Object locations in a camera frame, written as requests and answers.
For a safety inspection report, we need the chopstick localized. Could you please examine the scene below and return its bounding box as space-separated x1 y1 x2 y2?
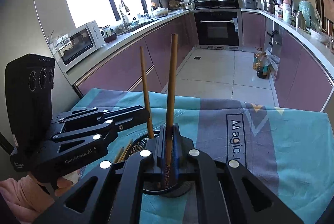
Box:
113 139 133 164
160 34 178 194
140 46 154 139

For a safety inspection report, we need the kitchen faucet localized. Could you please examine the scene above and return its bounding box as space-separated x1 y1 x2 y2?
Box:
119 0 131 30

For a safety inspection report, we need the left hand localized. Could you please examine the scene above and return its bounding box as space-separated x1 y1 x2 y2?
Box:
23 170 80 199

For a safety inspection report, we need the chopstick on cloth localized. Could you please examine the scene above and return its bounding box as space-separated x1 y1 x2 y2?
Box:
113 139 133 164

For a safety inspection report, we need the black mesh utensil cup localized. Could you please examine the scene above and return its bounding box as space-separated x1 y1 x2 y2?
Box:
125 126 192 198

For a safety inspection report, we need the teal grey tablecloth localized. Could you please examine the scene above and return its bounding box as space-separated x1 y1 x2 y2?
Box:
72 88 333 223

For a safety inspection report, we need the white microwave oven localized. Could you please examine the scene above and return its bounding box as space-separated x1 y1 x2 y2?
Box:
49 21 106 72

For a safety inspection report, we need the black built-in oven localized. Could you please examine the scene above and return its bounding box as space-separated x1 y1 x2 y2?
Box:
194 0 242 51

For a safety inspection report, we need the cooking oil bottle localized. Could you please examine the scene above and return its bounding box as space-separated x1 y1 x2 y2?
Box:
253 47 269 79

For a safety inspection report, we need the steel pot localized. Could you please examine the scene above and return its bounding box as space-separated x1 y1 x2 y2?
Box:
260 0 277 14

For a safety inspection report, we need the pink kettle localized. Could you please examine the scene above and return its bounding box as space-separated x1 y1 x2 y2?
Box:
281 0 292 12

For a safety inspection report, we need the mint green appliance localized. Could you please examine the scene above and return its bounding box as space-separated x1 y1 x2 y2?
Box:
298 0 322 31

